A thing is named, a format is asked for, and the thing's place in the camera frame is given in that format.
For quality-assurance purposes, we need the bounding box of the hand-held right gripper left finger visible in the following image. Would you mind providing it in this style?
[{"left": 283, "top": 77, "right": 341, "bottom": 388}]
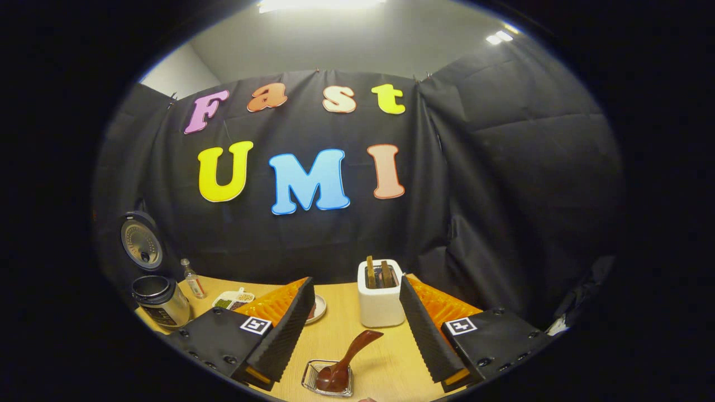
[{"left": 168, "top": 276, "right": 316, "bottom": 391}]

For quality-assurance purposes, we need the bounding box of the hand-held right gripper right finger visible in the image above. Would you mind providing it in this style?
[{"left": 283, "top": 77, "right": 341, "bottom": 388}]
[{"left": 399, "top": 274, "right": 554, "bottom": 393}]

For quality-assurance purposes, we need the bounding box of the white chopstick holder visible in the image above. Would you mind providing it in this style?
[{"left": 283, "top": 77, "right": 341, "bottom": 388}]
[{"left": 357, "top": 259, "right": 407, "bottom": 328}]

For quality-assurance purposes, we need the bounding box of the brown wooden spoon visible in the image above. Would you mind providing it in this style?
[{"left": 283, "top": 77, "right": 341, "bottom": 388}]
[{"left": 316, "top": 329, "right": 384, "bottom": 393}]

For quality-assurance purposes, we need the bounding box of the black silver rice cooker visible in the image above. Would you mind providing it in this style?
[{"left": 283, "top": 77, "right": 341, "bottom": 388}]
[{"left": 119, "top": 211, "right": 192, "bottom": 331}]

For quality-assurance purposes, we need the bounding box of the white plate with red meat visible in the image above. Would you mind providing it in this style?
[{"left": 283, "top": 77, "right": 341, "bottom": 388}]
[{"left": 306, "top": 294, "right": 327, "bottom": 325}]

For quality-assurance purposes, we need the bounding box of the white divided bean dish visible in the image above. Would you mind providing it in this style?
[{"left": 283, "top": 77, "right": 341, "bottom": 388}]
[{"left": 212, "top": 288, "right": 256, "bottom": 311}]

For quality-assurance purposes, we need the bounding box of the small glass bottle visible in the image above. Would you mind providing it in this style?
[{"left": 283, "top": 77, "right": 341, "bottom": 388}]
[{"left": 180, "top": 258, "right": 206, "bottom": 299}]

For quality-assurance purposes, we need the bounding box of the black backdrop cloth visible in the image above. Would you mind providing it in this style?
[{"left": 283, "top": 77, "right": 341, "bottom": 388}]
[{"left": 92, "top": 36, "right": 623, "bottom": 336}]

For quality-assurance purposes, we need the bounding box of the small ceiling light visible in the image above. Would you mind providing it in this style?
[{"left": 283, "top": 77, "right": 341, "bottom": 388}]
[{"left": 486, "top": 23, "right": 520, "bottom": 45}]

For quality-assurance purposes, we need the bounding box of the large ceiling light panel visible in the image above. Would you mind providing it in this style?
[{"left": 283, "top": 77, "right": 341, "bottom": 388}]
[{"left": 258, "top": 0, "right": 386, "bottom": 13}]

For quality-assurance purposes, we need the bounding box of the metal wire basket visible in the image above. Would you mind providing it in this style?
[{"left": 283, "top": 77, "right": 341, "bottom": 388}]
[{"left": 301, "top": 360, "right": 354, "bottom": 398}]

